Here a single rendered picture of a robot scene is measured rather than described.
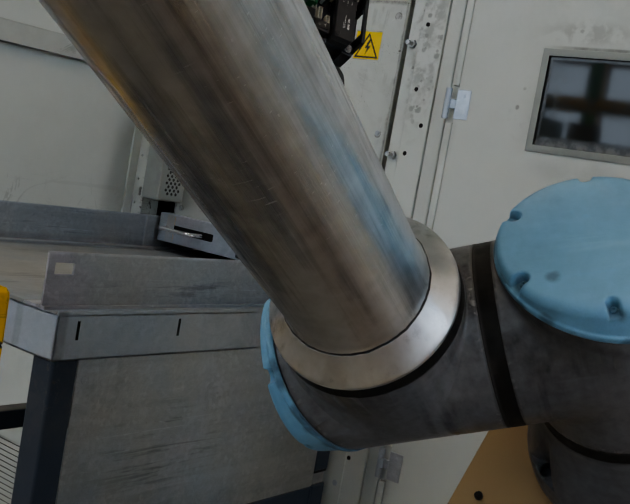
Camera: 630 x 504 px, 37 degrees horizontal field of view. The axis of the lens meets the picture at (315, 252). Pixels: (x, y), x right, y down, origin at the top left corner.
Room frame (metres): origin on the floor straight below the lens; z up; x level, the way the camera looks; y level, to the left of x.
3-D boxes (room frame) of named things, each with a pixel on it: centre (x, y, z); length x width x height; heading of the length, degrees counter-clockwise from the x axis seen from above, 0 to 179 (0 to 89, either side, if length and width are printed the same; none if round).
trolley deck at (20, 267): (1.54, 0.33, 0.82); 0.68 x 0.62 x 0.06; 144
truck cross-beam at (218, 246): (1.86, 0.10, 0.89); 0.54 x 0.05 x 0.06; 54
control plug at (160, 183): (1.91, 0.32, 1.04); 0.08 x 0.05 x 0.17; 144
